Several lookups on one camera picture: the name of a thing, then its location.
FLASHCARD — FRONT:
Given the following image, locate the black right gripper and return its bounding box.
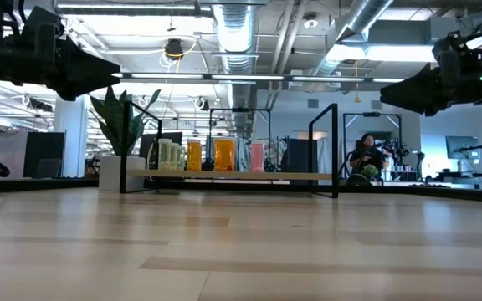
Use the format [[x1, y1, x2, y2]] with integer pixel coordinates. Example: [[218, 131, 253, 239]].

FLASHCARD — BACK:
[[379, 31, 482, 118]]

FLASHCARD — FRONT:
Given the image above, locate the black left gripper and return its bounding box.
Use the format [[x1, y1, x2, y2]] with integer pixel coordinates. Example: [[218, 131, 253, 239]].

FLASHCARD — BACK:
[[0, 6, 122, 102]]

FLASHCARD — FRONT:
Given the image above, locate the small orange pill bottle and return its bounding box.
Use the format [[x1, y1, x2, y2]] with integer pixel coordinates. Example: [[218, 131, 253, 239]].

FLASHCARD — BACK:
[[186, 140, 203, 171]]

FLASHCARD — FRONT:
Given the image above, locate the large orange pill bottle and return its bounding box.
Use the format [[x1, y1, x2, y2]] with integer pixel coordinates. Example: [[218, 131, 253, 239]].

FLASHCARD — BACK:
[[213, 137, 238, 172]]

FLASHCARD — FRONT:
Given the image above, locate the small pink pill bottle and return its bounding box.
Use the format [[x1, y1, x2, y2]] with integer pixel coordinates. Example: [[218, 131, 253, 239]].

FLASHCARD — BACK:
[[249, 140, 266, 173]]

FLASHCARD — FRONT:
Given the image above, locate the computer monitor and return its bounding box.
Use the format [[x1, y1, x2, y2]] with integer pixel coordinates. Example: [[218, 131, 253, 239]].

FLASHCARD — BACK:
[[445, 135, 480, 160]]

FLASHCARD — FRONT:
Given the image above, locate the person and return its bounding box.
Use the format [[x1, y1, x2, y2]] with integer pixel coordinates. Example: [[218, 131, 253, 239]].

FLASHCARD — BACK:
[[348, 133, 387, 176]]

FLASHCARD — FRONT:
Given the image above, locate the black partition panel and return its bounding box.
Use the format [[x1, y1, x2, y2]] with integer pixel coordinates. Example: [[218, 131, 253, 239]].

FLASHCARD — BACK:
[[23, 131, 65, 179]]

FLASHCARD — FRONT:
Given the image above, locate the white pink banner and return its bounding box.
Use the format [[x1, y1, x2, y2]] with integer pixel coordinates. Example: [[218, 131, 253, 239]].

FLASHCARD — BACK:
[[0, 128, 28, 179]]

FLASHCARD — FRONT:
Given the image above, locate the potted snake plant white pot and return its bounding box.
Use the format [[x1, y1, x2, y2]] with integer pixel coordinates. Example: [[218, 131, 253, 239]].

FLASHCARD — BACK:
[[89, 86, 162, 192]]

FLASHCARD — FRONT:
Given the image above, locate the black monitor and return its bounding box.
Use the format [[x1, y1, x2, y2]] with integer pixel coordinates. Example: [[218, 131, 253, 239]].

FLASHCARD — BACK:
[[140, 131, 183, 168]]

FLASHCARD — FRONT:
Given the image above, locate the black ceiling-mounted camera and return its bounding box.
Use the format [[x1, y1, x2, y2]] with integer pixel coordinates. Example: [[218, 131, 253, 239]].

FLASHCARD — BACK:
[[164, 38, 185, 60]]

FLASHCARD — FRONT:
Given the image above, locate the silver ventilation duct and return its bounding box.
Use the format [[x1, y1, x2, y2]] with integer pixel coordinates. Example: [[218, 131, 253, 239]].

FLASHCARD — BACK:
[[307, 0, 395, 80], [213, 0, 259, 126]]

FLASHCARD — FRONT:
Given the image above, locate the wooden shelf black wire frame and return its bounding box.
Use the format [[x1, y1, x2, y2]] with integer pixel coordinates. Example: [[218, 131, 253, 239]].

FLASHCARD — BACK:
[[119, 101, 340, 199]]

